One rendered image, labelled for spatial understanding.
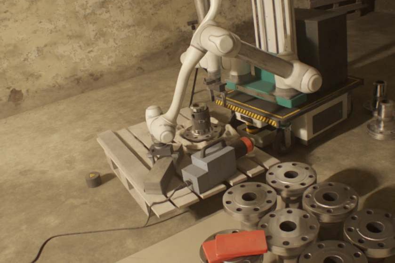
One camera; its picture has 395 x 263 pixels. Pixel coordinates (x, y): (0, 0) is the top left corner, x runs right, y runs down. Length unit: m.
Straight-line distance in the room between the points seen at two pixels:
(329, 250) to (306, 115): 1.23
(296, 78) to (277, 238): 0.99
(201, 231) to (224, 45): 0.97
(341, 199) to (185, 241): 0.81
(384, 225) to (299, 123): 1.18
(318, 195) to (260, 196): 0.27
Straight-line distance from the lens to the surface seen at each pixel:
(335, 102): 2.89
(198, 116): 2.65
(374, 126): 3.02
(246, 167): 2.38
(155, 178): 2.25
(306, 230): 1.73
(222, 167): 2.24
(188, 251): 2.05
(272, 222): 1.77
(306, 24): 2.76
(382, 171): 2.60
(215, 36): 2.02
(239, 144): 2.34
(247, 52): 2.14
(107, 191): 2.70
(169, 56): 5.08
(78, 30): 4.67
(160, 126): 2.09
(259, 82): 2.88
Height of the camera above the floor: 1.39
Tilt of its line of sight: 24 degrees down
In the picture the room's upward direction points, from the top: 9 degrees counter-clockwise
